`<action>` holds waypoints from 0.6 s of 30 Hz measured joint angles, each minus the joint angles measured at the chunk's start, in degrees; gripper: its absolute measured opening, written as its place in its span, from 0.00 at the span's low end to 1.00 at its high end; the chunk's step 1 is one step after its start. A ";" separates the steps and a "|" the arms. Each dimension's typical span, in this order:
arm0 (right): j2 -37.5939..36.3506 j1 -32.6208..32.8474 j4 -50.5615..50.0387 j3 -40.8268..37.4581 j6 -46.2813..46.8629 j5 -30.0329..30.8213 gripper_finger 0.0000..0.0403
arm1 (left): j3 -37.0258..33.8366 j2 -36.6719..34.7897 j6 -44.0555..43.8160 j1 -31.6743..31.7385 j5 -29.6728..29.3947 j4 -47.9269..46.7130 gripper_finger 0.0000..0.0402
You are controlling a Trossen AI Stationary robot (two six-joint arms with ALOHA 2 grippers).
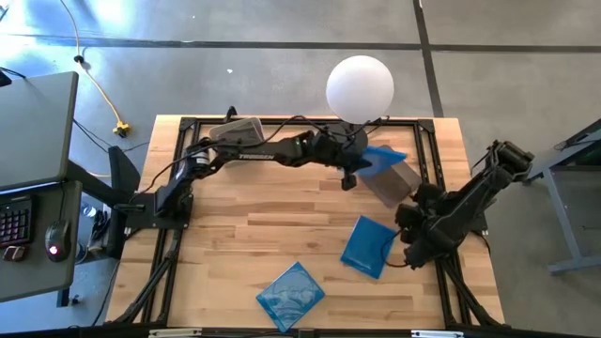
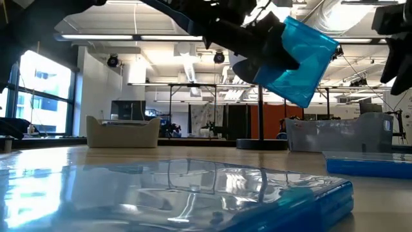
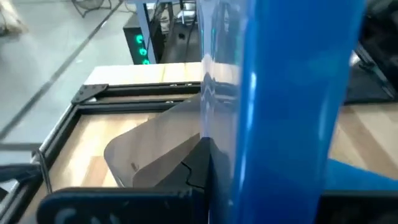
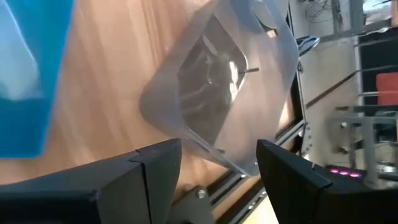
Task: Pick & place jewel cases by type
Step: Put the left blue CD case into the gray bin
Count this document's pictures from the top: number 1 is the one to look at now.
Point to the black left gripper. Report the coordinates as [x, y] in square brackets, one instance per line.
[340, 152]

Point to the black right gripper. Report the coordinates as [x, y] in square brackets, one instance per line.
[425, 239]

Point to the blue jewel case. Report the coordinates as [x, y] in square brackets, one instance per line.
[382, 159]
[290, 296]
[366, 246]

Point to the clear jewel case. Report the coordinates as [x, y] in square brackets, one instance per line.
[237, 132]

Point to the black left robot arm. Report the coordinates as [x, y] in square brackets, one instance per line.
[263, 155]

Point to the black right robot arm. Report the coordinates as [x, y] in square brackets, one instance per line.
[469, 206]

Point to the clear plastic bin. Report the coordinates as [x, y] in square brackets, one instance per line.
[394, 188]

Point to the white globe lamp black stand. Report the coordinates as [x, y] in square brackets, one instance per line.
[359, 89]

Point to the grey metal table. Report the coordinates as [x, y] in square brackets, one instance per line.
[562, 220]

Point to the black desk leg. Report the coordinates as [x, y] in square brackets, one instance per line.
[122, 169]

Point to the black computer mouse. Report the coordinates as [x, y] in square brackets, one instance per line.
[58, 237]

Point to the grey desk panel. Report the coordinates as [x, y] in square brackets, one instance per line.
[33, 131]

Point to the grey side desk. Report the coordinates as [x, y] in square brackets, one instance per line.
[42, 281]

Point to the black keyboard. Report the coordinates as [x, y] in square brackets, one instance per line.
[14, 223]

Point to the small brown object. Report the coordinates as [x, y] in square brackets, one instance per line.
[14, 253]

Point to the black aluminium rig frame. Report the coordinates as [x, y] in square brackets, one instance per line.
[426, 126]

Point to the silver frame bracket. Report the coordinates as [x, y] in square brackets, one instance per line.
[174, 333]
[436, 333]

